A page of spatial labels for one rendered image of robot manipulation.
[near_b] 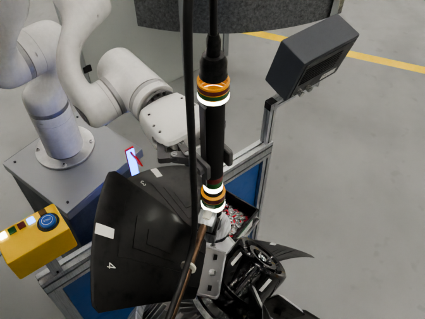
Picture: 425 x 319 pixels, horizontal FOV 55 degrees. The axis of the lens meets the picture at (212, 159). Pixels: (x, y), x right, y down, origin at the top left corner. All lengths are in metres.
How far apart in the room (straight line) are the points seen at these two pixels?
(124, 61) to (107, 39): 1.90
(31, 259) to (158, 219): 0.50
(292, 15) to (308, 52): 1.41
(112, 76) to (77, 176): 0.62
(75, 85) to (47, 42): 0.43
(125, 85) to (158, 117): 0.10
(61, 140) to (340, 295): 1.52
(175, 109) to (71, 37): 0.21
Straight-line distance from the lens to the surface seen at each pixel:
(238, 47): 3.50
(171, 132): 0.65
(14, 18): 1.06
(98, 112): 0.75
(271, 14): 2.63
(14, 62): 1.11
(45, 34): 1.16
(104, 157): 1.35
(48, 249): 1.12
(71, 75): 0.74
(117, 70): 0.77
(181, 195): 0.94
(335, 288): 2.21
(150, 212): 0.69
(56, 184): 1.33
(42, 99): 1.22
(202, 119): 0.56
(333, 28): 1.42
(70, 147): 1.35
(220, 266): 0.80
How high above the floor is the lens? 1.96
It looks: 50 degrees down
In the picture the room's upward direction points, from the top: straight up
